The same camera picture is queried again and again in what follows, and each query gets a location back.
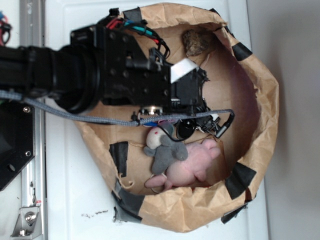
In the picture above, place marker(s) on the brown paper bag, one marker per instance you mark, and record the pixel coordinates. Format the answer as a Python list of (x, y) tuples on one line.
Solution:
[(238, 80)]

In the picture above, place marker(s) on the grey plush mouse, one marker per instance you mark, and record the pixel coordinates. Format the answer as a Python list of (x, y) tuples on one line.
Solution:
[(161, 145)]

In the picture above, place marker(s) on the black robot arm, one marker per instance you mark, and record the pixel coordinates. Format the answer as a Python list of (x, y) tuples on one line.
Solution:
[(42, 72)]

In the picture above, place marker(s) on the pink plush pig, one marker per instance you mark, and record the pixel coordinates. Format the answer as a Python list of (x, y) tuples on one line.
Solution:
[(184, 173)]

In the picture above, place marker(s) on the brown rock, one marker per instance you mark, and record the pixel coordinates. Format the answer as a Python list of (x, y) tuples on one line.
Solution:
[(194, 43)]

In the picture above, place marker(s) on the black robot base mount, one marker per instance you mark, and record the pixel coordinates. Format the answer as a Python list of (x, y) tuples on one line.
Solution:
[(16, 140)]

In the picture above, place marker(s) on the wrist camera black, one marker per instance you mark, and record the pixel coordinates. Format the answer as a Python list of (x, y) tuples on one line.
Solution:
[(185, 129)]

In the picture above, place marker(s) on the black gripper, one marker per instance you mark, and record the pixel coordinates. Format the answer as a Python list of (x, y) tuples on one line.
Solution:
[(117, 72)]

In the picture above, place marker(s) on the aluminium frame rail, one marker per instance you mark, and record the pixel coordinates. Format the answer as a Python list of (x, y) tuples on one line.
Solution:
[(33, 175)]

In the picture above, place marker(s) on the metal corner bracket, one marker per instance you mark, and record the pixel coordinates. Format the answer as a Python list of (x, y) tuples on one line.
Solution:
[(28, 224)]

